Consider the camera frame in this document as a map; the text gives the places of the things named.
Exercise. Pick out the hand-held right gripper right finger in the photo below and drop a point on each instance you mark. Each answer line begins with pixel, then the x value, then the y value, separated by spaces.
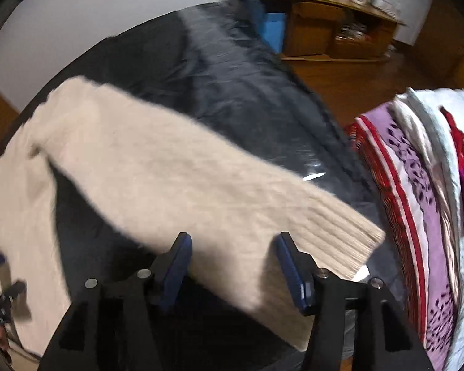
pixel 294 274

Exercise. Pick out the wooden cabinet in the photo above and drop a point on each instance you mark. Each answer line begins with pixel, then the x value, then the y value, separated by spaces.
pixel 313 34

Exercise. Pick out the cream knitted sweater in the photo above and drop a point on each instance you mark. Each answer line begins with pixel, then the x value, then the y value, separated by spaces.
pixel 158 170

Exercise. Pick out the blue box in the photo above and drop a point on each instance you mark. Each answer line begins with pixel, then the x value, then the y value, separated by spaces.
pixel 273 31

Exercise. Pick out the dark quilted bed cover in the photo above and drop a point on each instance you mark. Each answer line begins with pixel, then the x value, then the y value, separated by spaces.
pixel 232 85

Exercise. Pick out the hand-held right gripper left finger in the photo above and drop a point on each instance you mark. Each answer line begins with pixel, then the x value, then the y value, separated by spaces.
pixel 176 272

